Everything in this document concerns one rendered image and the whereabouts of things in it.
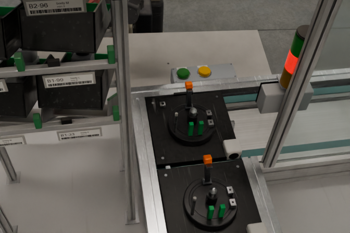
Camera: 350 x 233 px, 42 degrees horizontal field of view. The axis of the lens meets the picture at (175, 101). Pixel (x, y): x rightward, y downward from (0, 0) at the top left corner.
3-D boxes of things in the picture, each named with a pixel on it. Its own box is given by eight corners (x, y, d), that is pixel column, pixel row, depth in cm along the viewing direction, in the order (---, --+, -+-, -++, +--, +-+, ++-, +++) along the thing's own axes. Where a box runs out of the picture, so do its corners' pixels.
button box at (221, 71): (170, 80, 153) (171, 67, 149) (229, 74, 156) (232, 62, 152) (173, 95, 149) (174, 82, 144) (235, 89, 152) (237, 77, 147)
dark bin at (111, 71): (66, 61, 117) (64, 33, 114) (116, 63, 117) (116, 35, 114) (38, 108, 91) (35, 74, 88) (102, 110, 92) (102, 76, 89)
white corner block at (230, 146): (221, 147, 130) (223, 139, 127) (236, 145, 131) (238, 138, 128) (224, 161, 128) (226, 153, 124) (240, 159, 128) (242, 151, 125)
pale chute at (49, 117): (22, 109, 131) (22, 94, 131) (67, 111, 132) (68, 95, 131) (-16, 122, 103) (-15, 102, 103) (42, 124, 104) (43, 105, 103)
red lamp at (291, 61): (281, 60, 103) (286, 44, 99) (302, 59, 104) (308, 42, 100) (288, 76, 100) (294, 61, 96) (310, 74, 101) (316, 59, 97)
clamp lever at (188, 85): (185, 104, 134) (184, 81, 131) (191, 103, 134) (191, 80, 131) (187, 109, 131) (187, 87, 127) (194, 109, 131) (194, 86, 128)
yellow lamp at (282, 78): (276, 75, 107) (281, 61, 103) (296, 74, 108) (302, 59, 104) (283, 91, 104) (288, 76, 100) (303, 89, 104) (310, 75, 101)
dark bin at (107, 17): (57, 11, 105) (54, -21, 101) (113, 14, 105) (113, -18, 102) (21, 50, 79) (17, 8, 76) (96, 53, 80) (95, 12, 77)
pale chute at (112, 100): (75, 104, 133) (75, 89, 133) (120, 106, 134) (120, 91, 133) (52, 115, 105) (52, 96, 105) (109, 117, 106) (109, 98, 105)
